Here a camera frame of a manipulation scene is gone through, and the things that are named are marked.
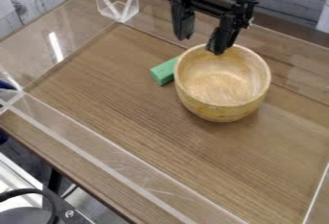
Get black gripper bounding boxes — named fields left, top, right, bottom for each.
left=168, top=0, right=258, bottom=55

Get green rectangular block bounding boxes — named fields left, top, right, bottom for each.
left=150, top=57, right=179, bottom=86

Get light brown wooden bowl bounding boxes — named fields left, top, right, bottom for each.
left=174, top=44, right=271, bottom=123

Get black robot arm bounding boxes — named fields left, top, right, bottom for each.
left=168, top=0, right=258, bottom=55

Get blue object at left edge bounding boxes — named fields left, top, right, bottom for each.
left=0, top=80, right=16, bottom=90

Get black table leg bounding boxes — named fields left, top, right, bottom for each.
left=48, top=169, right=63, bottom=193

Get clear acrylic tray wall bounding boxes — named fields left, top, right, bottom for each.
left=0, top=0, right=329, bottom=224

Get black metal bracket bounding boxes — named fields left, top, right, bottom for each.
left=44, top=188, right=95, bottom=224

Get black cable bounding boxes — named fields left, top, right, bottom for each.
left=0, top=187, right=59, bottom=224

